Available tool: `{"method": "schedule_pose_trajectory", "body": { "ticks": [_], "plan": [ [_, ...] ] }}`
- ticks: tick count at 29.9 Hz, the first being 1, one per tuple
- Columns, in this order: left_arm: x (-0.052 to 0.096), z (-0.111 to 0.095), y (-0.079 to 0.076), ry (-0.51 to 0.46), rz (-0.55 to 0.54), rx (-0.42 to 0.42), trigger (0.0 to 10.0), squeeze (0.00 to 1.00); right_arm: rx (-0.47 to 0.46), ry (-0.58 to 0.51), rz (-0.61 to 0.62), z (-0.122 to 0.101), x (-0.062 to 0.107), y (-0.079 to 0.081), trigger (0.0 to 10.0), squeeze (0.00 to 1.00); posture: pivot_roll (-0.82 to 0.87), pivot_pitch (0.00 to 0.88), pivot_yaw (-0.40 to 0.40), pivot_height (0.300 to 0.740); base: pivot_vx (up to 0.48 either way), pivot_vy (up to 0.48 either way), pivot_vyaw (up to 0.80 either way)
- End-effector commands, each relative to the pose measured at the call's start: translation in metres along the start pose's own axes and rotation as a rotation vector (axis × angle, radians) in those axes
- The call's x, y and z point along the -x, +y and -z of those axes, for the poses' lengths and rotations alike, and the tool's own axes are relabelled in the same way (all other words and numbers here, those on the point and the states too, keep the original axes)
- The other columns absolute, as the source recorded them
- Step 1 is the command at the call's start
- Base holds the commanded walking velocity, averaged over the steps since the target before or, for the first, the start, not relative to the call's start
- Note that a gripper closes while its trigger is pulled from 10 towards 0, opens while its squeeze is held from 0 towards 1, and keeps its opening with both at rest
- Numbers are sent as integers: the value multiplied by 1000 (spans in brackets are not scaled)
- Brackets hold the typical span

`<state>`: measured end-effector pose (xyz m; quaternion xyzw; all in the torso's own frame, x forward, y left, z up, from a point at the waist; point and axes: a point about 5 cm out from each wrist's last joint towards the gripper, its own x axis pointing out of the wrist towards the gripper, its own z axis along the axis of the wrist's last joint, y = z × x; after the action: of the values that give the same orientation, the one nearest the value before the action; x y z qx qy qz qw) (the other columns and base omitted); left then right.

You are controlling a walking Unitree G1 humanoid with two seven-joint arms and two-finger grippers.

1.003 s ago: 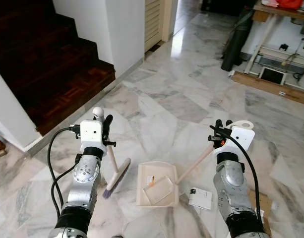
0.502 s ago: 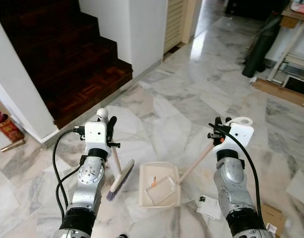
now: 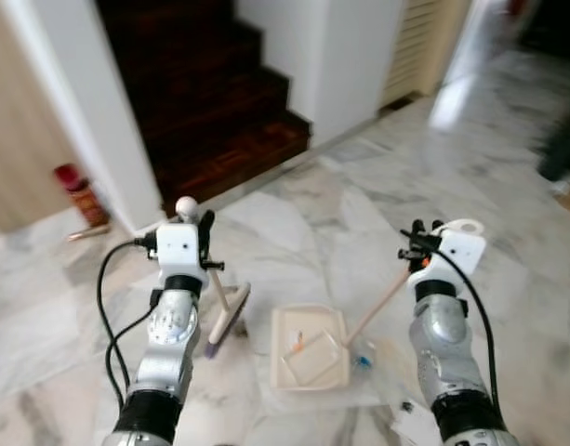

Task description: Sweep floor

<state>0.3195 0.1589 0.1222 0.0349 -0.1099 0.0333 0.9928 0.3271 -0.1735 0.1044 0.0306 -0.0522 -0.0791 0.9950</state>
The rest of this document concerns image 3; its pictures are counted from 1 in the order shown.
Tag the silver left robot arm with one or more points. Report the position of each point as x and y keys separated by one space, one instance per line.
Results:
x=168 y=330

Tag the orange scrap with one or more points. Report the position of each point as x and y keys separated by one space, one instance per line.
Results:
x=300 y=342

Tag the clear plastic wrapper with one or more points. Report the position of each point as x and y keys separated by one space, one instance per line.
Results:
x=314 y=362

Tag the blue scrap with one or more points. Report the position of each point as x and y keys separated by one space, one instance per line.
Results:
x=364 y=359

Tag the small dark scrap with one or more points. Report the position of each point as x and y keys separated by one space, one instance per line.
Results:
x=407 y=406

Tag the beige louvered door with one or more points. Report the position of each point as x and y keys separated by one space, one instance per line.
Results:
x=419 y=46

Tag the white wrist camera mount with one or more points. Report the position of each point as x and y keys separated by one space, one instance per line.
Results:
x=458 y=253
x=180 y=246

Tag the red container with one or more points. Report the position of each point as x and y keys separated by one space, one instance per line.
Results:
x=69 y=177

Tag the wooden stick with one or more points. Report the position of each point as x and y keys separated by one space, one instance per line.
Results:
x=85 y=234

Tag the light wooden wall panel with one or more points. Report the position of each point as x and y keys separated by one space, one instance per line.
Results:
x=15 y=139

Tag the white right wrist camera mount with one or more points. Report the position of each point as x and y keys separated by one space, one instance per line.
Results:
x=458 y=253

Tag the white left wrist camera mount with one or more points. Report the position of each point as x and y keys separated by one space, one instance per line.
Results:
x=180 y=246

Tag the dark wooden staircase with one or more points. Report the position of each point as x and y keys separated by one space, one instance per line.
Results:
x=210 y=93

